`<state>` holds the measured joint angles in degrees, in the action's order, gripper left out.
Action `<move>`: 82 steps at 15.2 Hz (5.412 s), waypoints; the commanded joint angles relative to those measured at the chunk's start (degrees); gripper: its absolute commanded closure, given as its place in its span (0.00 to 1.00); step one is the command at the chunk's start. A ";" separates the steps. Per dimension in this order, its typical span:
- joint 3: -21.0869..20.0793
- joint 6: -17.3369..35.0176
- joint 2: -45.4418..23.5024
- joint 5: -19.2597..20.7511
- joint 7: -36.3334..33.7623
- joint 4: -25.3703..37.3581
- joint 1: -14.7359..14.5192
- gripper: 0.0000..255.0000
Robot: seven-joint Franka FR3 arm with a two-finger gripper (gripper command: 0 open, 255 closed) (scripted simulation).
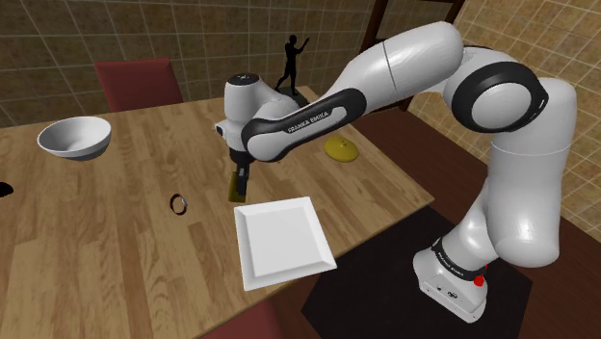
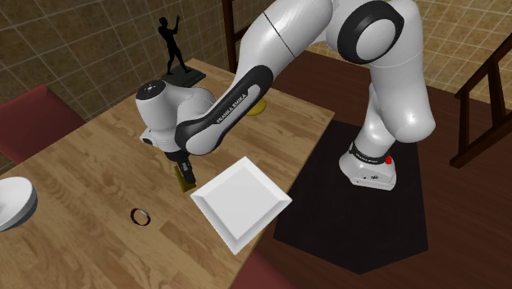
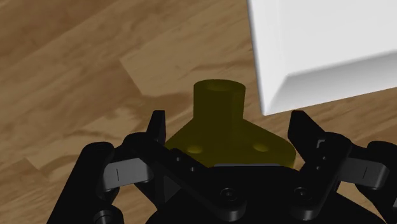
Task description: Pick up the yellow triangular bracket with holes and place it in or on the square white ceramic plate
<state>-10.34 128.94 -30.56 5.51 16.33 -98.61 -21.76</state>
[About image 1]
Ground olive rectangular block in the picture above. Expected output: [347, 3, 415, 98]
[227, 170, 242, 204]

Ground white square plate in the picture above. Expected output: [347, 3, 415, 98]
[233, 196, 339, 293]

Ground yellow domed lid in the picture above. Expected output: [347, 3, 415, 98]
[323, 135, 361, 165]

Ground black human figurine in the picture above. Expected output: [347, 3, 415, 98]
[274, 34, 311, 107]

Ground red chair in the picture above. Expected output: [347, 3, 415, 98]
[200, 299, 286, 339]
[93, 57, 185, 114]

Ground wooden table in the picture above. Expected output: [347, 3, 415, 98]
[0, 85, 435, 339]

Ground white bowl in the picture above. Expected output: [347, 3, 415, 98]
[37, 116, 114, 163]

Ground dark robot stand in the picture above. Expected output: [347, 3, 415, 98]
[300, 205, 535, 339]

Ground dark ring bracelet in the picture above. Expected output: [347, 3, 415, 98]
[169, 193, 190, 217]

